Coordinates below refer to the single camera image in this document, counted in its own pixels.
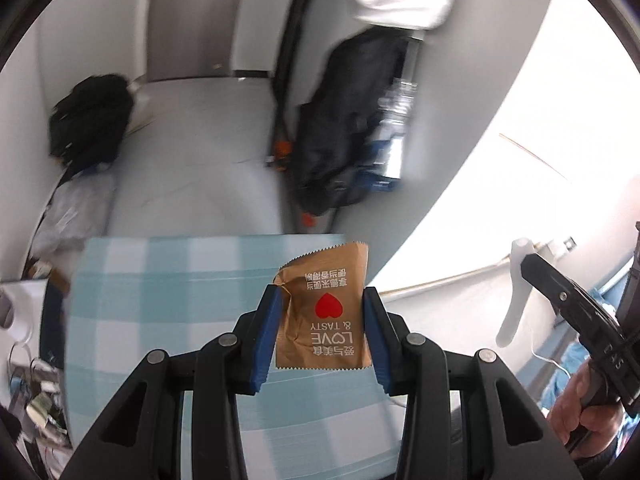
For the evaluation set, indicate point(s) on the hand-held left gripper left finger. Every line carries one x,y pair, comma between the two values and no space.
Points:
267,340

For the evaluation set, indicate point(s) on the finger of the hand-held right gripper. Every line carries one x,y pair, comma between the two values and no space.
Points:
555,287

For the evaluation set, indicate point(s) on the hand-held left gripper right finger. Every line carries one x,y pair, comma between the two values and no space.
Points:
380,345

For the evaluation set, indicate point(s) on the brown packet with red heart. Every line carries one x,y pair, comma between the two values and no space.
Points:
325,280

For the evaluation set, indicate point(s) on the person's right hand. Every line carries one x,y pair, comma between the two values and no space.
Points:
575,420

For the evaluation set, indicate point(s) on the light blue cloth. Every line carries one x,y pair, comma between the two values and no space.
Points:
570,362

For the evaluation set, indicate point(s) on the blue checkered tablecloth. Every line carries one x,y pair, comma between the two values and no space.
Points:
150,310

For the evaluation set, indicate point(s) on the orange black tool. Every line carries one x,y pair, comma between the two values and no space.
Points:
282,149

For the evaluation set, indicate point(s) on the silver folded umbrella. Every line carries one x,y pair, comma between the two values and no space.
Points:
395,150

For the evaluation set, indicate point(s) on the black box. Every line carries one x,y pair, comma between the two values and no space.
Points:
50,330

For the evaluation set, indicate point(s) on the black backpack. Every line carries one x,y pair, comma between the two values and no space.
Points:
340,125

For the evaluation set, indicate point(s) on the grey plastic parcel bag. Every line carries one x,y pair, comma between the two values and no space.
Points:
75,215

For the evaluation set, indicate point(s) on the grey white utensil cup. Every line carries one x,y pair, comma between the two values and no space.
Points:
12,315

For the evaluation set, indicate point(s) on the black bag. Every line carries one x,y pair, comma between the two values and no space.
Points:
90,115

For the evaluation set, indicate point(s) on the grey door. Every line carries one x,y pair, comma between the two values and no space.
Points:
195,20

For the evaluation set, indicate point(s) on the wall socket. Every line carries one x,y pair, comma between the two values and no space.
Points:
567,246

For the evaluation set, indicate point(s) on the black door frame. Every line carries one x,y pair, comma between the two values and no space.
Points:
290,60

